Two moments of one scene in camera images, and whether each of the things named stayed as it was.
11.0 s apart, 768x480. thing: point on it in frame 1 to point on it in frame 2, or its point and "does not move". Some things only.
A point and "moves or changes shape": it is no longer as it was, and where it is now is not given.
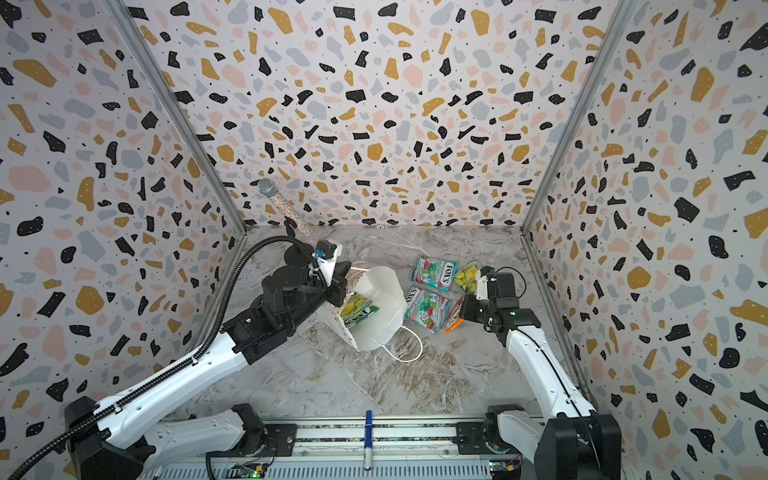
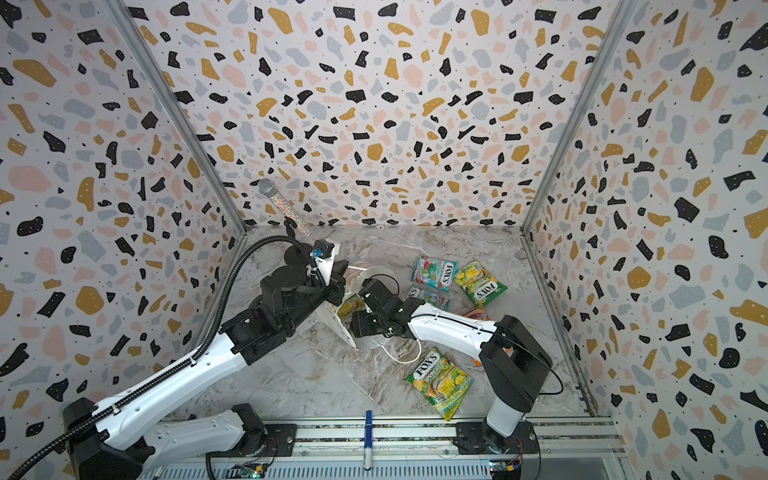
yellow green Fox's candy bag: (467, 275) does not move
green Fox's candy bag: (356, 308) moves or changes shape
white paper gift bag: (384, 287) does not move
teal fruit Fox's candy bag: (435, 272) does not move
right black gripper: (474, 307) to (362, 321)
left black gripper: (338, 284) does not move
